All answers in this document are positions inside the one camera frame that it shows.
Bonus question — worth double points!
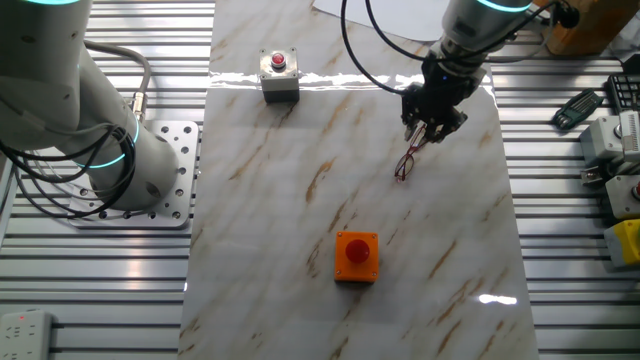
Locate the brown wooden box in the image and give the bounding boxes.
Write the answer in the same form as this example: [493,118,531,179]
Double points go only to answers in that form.
[532,0,640,56]

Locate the light grey switch box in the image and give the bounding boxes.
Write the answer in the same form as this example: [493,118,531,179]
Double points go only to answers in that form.
[578,115,626,166]

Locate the silver ribbed camera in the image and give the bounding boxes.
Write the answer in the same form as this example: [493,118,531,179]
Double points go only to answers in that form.
[618,110,640,162]

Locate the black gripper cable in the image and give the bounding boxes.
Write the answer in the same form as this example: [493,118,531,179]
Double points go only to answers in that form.
[340,0,409,96]

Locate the black keyboard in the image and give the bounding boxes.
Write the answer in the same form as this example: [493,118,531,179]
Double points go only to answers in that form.
[605,73,640,114]

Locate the yellow box green button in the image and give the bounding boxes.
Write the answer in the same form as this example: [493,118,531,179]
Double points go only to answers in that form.
[603,218,640,270]

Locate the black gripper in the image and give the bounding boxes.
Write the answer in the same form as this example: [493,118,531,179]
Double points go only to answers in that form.
[400,42,487,145]

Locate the black cable loop at base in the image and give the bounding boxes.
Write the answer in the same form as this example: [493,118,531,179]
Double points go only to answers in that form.
[0,124,137,221]

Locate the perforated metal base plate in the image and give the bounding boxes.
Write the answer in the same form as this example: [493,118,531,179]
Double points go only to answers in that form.
[67,119,201,230]

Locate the marble patterned board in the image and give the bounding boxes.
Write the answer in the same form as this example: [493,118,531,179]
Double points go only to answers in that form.
[177,0,541,360]

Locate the thick grey base cable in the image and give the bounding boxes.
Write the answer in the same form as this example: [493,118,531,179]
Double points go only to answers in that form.
[82,39,153,124]

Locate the dark red framed glasses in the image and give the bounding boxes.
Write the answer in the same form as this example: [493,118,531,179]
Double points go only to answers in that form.
[393,124,431,183]

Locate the black camera cable with plug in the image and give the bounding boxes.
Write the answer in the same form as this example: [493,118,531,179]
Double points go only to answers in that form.
[364,0,581,65]

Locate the grey box with red button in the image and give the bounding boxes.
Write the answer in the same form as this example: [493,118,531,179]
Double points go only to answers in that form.
[604,174,640,220]

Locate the white paper sheet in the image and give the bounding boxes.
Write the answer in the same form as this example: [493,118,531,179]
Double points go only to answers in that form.
[312,0,451,43]

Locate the orange box red mushroom button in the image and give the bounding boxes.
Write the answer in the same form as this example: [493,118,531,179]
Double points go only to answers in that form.
[333,230,380,284]

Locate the white power strip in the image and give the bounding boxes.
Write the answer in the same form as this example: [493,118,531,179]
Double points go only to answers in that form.
[0,308,54,360]

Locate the grey box small red button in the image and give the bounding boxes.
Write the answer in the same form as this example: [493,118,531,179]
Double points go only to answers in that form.
[258,47,301,105]

